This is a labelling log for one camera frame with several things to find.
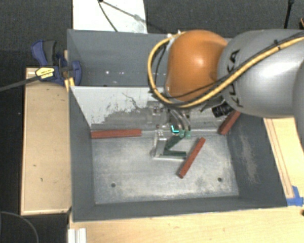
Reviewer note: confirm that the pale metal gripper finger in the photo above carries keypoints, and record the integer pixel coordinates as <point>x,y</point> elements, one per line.
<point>159,143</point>

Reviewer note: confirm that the dark green flat block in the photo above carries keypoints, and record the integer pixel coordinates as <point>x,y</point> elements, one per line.
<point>172,144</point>

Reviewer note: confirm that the red-brown flat block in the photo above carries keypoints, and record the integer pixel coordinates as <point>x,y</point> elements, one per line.
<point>229,123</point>
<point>191,158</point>
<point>115,133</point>

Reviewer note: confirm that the grey metal bin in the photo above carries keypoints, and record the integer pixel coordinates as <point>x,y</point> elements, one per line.
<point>131,176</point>

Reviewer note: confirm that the pale wood flat board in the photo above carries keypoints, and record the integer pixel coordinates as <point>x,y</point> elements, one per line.
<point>46,148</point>

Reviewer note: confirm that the black cylinder on white bracket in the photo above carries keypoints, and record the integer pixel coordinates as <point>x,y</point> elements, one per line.
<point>221,111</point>

